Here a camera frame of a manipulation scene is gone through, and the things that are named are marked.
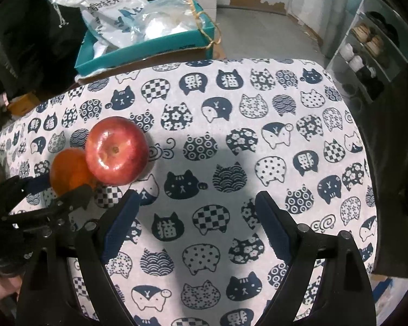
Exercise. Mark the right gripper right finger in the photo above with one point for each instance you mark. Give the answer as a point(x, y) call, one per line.
point(296, 246)

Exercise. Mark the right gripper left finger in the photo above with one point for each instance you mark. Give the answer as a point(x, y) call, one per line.
point(96, 244)

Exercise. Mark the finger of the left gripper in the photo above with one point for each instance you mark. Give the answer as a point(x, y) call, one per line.
point(60, 208)
point(15, 189)

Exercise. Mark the orange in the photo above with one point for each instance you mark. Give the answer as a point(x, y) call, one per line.
point(69, 170)

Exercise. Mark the red apple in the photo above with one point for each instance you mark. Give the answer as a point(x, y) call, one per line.
point(116, 151)

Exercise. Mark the person left hand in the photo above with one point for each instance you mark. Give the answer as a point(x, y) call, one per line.
point(9, 293)

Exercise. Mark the wooden drawer box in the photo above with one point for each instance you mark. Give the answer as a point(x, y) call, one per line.
point(23, 104)

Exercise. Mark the cat pattern tablecloth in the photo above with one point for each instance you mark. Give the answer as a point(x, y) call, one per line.
point(219, 132)

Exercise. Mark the black hanging coat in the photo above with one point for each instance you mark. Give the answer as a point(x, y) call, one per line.
point(39, 45)

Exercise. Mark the white rice bag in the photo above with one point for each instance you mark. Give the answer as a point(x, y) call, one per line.
point(110, 21)

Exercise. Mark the cardboard box under teal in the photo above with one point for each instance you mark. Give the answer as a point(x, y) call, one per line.
point(185, 55)

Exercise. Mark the clear plastic bag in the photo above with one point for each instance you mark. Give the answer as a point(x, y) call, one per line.
point(162, 18)

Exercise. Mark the shoe rack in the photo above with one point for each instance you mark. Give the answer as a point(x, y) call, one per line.
point(372, 52)

